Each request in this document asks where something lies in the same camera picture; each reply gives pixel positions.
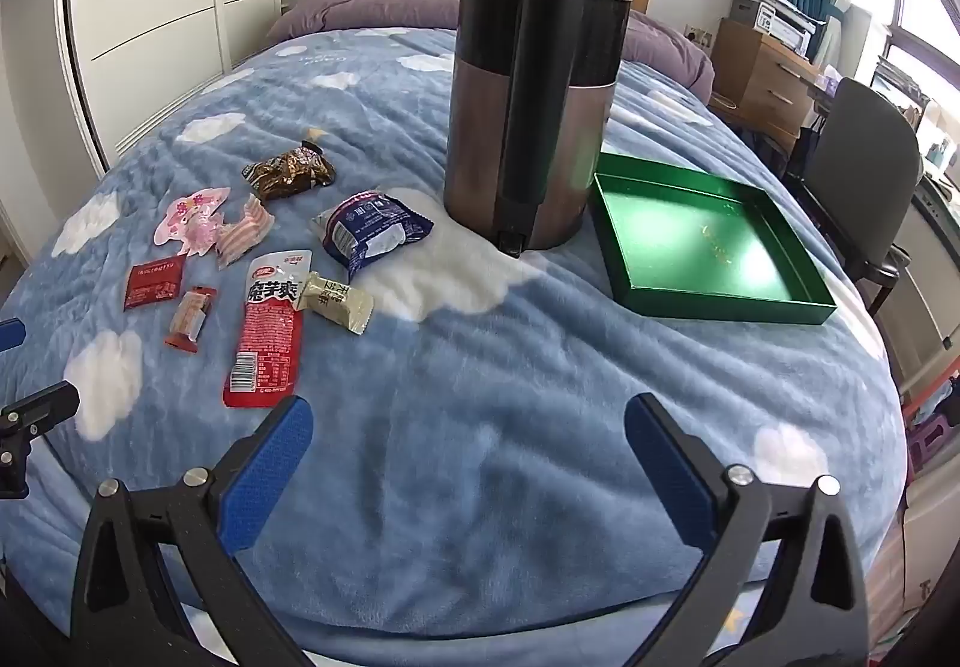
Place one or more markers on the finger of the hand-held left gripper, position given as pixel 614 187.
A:
pixel 11 334
pixel 30 412

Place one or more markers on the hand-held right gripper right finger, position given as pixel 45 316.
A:
pixel 667 464

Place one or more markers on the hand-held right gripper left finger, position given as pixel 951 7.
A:
pixel 270 457

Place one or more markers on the long red snack packet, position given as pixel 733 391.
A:
pixel 266 337

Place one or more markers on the dark red square packet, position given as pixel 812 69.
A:
pixel 154 284

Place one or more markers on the orange snack bar packet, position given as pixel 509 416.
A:
pixel 191 318

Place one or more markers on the beige candy packet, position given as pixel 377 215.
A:
pixel 337 303

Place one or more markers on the pink character snack packet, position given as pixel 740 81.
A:
pixel 187 220

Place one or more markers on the pink striped candy packet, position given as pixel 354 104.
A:
pixel 244 232

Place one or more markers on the green tray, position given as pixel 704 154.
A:
pixel 712 239

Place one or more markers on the blue and white snack packet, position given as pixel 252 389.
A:
pixel 367 228

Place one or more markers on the brown candy packet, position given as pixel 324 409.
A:
pixel 292 173

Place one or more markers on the blue cloud print blanket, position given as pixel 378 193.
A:
pixel 487 412

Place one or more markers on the purple plastic stool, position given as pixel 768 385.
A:
pixel 926 446

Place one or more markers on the white desk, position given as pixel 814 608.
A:
pixel 934 277

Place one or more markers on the grey chair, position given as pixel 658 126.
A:
pixel 862 164

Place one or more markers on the black and brown kettle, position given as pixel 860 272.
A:
pixel 480 134

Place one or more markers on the wooden drawer cabinet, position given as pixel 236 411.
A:
pixel 757 82

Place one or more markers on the white printer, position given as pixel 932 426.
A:
pixel 787 21

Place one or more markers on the wall socket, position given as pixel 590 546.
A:
pixel 699 35

